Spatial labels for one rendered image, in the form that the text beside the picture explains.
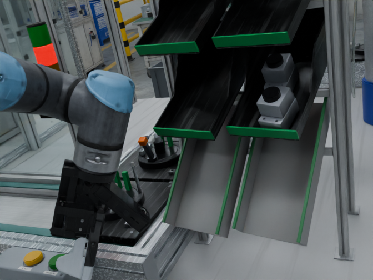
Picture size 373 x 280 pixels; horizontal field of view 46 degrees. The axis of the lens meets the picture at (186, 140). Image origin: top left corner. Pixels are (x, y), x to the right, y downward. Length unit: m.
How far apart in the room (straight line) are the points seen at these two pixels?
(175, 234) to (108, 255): 0.17
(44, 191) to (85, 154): 0.71
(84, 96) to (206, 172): 0.35
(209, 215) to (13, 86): 0.48
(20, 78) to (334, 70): 0.52
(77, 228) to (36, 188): 0.67
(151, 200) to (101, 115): 0.46
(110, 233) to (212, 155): 0.29
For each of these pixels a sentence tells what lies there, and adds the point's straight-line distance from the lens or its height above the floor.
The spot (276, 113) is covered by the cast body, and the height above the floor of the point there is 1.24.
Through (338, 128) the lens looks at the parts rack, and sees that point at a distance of 0.86.
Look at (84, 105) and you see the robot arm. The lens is 0.67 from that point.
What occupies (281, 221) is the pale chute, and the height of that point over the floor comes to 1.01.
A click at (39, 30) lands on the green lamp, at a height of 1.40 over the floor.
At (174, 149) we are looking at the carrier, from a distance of 1.29.
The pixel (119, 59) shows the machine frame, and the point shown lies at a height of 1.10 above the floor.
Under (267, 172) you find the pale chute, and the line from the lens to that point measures 0.88.
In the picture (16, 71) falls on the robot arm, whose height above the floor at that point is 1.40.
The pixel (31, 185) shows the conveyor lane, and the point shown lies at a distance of 1.43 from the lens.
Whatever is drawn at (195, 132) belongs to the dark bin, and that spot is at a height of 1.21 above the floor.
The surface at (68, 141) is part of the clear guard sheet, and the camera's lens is 1.31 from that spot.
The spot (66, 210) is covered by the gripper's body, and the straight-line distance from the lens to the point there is 0.73.
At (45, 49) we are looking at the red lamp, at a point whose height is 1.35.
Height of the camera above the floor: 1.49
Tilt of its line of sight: 22 degrees down
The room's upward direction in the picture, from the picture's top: 11 degrees counter-clockwise
